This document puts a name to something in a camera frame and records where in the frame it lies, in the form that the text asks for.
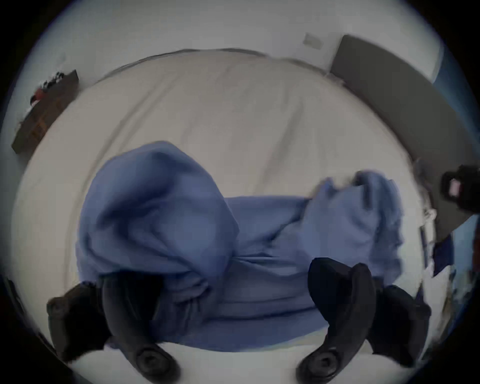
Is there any brown wooden shelf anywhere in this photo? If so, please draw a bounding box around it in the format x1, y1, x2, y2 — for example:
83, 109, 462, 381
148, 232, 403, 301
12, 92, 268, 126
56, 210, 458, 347
11, 69, 80, 154

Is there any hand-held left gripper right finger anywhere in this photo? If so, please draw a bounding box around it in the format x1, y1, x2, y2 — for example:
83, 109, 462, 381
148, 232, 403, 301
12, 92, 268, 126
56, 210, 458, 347
296, 258, 432, 384

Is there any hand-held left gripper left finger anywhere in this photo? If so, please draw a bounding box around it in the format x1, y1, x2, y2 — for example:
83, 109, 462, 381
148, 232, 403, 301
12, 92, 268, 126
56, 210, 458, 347
47, 274, 181, 384

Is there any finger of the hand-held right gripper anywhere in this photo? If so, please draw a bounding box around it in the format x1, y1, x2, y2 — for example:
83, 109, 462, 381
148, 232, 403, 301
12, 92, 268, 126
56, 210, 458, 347
441, 164, 480, 212

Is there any dark grey padded headboard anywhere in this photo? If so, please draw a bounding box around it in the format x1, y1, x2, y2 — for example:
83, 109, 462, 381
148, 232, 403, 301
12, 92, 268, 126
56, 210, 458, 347
329, 34, 480, 241

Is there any blue shirt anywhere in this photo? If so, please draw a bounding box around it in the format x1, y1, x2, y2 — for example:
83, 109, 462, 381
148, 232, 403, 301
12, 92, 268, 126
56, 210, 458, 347
75, 140, 406, 353

